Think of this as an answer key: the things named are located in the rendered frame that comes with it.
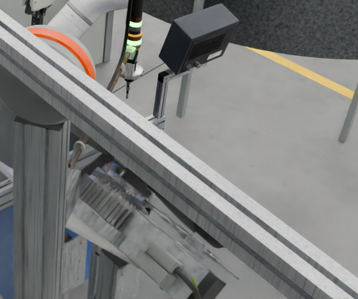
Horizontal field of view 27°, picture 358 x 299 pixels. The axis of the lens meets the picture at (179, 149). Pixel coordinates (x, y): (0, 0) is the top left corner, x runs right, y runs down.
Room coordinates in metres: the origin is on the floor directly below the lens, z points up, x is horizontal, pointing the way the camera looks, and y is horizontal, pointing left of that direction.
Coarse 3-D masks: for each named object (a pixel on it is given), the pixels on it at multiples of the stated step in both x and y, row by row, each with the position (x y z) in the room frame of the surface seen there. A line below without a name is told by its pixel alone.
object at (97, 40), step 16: (0, 0) 3.43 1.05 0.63; (16, 0) 3.51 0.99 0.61; (64, 0) 3.75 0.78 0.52; (16, 16) 3.51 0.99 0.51; (48, 16) 3.67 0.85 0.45; (112, 16) 4.03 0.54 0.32; (96, 32) 3.95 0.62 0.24; (112, 32) 4.04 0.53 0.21; (96, 48) 3.96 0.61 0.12; (96, 64) 3.97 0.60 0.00
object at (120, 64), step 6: (132, 0) 1.62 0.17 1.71; (126, 24) 1.61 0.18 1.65; (126, 30) 1.61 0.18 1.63; (126, 36) 1.60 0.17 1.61; (126, 42) 1.60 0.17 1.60; (120, 60) 1.57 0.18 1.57; (120, 66) 1.55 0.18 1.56; (114, 72) 1.52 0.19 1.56; (114, 78) 1.50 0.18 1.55; (108, 84) 1.47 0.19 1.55; (108, 90) 1.45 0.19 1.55
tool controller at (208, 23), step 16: (192, 16) 2.45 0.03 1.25; (208, 16) 2.48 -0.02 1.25; (224, 16) 2.52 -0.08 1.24; (176, 32) 2.38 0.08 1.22; (192, 32) 2.36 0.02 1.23; (208, 32) 2.40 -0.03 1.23; (224, 32) 2.47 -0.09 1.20; (176, 48) 2.37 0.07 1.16; (192, 48) 2.35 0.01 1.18; (208, 48) 2.43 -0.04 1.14; (224, 48) 2.53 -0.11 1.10; (176, 64) 2.36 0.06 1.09; (192, 64) 2.40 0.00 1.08
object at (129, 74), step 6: (126, 48) 1.66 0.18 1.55; (132, 54) 1.65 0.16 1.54; (132, 60) 1.65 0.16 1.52; (126, 66) 1.67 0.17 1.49; (132, 66) 1.66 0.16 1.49; (138, 66) 1.72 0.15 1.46; (126, 72) 1.67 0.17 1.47; (132, 72) 1.67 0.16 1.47; (138, 72) 1.69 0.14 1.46; (126, 78) 1.67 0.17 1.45; (132, 78) 1.67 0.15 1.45
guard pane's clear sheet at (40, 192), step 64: (0, 64) 0.83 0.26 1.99; (0, 128) 0.84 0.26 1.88; (64, 128) 0.74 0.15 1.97; (0, 192) 0.84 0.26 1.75; (64, 192) 0.74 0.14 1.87; (128, 192) 0.66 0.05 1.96; (0, 256) 0.84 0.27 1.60; (64, 256) 0.73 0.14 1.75; (128, 256) 0.65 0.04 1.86; (192, 256) 0.59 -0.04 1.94
